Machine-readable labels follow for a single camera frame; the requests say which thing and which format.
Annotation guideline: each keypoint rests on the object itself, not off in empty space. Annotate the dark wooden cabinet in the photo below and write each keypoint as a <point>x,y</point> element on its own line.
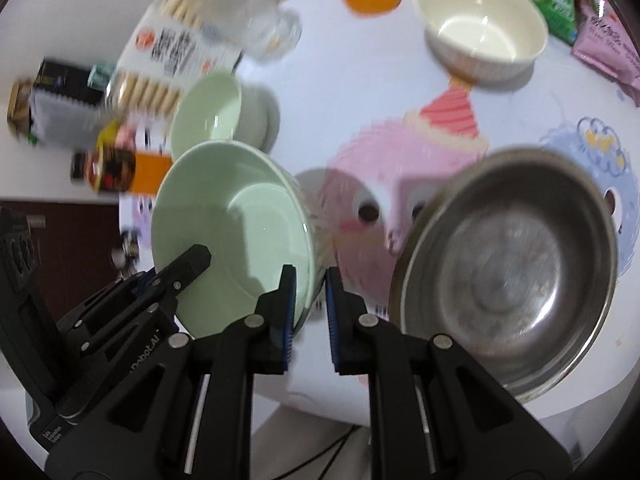
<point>65,240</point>

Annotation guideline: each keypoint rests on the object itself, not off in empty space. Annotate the cream ribbed ceramic bowl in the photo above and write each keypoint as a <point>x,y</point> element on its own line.
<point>482,30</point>

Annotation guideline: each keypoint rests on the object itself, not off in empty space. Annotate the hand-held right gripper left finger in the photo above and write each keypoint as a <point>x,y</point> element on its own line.
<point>287,310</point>

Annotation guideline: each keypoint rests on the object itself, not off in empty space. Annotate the tan wooden object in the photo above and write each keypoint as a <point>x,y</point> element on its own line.
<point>20,105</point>

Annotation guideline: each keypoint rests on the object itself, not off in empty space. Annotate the clear glass cup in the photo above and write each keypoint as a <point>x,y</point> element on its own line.
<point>265,25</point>

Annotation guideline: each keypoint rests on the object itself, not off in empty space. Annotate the pink snack bag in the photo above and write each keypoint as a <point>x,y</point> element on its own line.
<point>605,45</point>

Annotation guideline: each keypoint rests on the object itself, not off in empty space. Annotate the black paper bag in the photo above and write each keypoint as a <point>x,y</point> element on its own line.
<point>62,77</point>

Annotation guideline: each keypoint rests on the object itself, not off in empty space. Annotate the light green ceramic bowl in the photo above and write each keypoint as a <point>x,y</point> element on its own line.
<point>235,230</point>
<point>210,110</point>

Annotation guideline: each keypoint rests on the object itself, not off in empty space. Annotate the clear biscuit pack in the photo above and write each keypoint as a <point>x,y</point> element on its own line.
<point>165,55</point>

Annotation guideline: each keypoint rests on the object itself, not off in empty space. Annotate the white scalloped paper bag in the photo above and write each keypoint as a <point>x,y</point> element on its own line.
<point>65,112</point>

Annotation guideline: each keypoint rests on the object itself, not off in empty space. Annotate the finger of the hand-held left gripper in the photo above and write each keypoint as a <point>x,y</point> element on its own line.
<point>150,305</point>
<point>195,257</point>

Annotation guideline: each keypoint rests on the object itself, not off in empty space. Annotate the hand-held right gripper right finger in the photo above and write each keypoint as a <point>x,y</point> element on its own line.
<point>332,320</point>

